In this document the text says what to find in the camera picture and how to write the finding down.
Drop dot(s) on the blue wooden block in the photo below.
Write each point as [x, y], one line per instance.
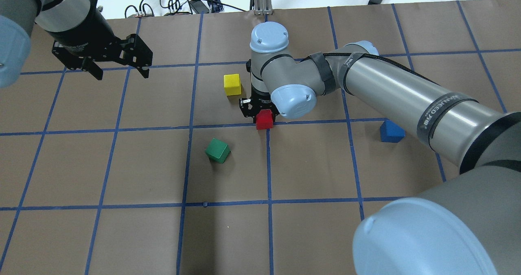
[390, 132]

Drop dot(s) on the red wooden block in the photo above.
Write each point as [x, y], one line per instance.
[264, 120]

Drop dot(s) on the yellow wooden block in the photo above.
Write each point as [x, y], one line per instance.
[232, 84]

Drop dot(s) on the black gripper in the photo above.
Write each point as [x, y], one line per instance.
[259, 96]

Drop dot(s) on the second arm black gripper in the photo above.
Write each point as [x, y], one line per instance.
[83, 30]

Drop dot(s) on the brown gridded paper mat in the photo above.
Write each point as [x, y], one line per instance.
[111, 177]

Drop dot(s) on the green wooden block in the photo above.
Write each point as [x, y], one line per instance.
[217, 150]

